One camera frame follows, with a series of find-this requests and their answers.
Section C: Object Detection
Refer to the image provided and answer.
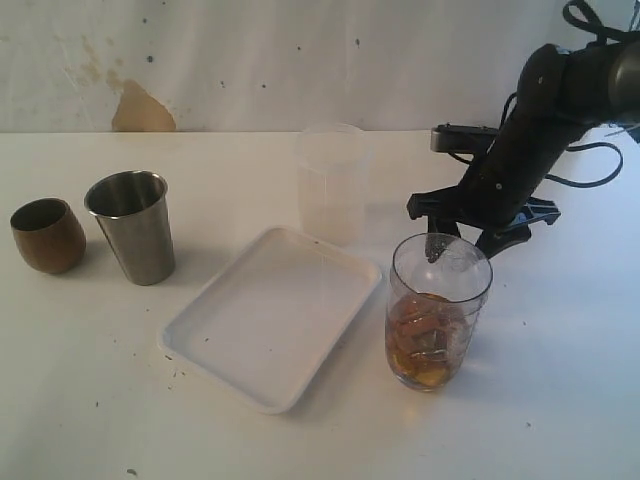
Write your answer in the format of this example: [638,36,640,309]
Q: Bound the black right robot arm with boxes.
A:
[407,41,639,258]

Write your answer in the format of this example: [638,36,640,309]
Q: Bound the white plastic tray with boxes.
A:
[158,226,382,415]

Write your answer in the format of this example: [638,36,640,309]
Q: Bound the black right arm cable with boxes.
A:
[497,0,640,190]

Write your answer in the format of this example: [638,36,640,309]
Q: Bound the clear plastic measuring cup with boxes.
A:
[385,233,493,391]

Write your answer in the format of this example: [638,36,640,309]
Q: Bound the brown cereal contents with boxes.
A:
[385,293,473,391]

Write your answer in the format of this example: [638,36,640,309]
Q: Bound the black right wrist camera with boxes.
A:
[430,123,499,159]

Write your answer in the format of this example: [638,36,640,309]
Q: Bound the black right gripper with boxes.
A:
[407,153,560,264]

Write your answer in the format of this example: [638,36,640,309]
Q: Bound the translucent plastic container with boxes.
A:
[294,123,372,246]

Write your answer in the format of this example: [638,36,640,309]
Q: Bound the stainless steel cup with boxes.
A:
[84,170,175,286]

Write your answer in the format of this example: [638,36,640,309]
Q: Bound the brown wooden cup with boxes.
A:
[10,198,86,274]

